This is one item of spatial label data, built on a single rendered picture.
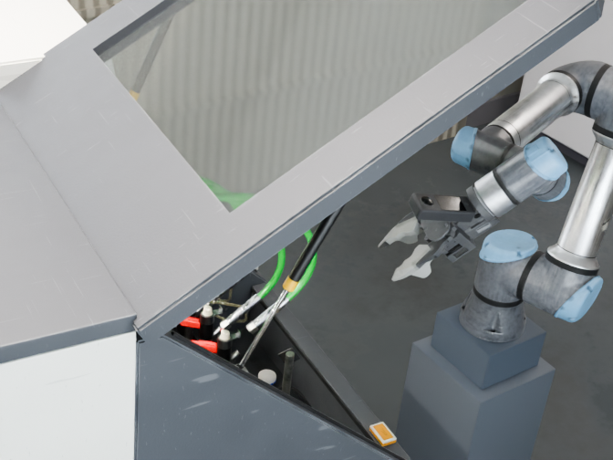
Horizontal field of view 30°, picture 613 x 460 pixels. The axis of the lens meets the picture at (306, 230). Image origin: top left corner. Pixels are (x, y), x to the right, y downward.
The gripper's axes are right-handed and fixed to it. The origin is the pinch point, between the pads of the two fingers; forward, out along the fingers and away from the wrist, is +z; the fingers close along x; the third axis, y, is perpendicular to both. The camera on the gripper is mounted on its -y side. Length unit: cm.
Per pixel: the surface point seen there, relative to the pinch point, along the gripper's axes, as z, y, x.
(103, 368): 25, -53, -30
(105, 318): 19, -58, -28
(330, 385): 29.8, 22.1, -0.7
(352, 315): 76, 152, 111
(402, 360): 65, 154, 85
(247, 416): 22.5, -24.2, -29.6
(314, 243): -3.5, -36.3, -19.1
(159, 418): 29, -39, -32
